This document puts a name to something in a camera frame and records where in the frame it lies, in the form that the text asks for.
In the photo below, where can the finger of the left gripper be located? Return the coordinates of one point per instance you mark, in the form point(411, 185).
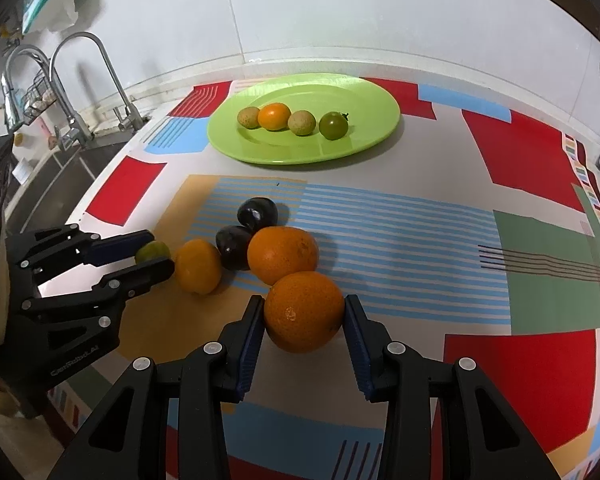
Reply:
point(134, 280)
point(103, 251)

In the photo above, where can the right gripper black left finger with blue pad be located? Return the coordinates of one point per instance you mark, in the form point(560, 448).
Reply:
point(125, 436)

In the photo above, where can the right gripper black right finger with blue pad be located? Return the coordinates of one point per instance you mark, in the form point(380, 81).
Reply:
point(482, 435)

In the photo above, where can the green lime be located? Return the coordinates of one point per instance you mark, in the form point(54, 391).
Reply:
point(152, 251)

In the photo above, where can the dark plum front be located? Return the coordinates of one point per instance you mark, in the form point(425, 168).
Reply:
point(232, 243)

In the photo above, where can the dark plum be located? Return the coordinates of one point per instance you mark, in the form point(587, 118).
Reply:
point(232, 243)
point(257, 213)

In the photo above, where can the dark plum back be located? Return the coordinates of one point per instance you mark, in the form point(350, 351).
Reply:
point(257, 213)

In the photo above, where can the large back orange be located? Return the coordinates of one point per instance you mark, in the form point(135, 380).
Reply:
point(277, 251)

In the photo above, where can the large orange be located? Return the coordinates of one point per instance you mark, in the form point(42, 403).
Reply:
point(277, 251)
point(303, 311)

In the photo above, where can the small orange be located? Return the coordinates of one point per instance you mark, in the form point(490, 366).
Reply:
point(274, 116)

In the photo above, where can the tan round fruit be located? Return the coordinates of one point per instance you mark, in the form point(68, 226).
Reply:
point(248, 117)

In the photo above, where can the steel sink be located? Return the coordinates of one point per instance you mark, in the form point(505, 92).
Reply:
point(46, 194)

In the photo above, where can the tall chrome faucet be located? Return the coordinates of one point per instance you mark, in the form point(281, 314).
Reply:
point(78, 132)

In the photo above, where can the slim chrome faucet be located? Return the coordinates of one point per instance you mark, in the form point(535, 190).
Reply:
point(99, 78)

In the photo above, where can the colourful patterned table mat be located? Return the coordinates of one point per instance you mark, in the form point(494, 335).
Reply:
point(474, 230)

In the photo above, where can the tan fruit on plate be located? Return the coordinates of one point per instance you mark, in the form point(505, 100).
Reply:
point(301, 123)

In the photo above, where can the green tomato on plate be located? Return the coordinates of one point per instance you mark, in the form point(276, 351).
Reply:
point(334, 125)

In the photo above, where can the green plate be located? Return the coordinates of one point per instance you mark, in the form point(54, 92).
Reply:
point(372, 112)

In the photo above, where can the wire sponge basket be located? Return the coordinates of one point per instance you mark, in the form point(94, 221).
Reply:
point(38, 97)

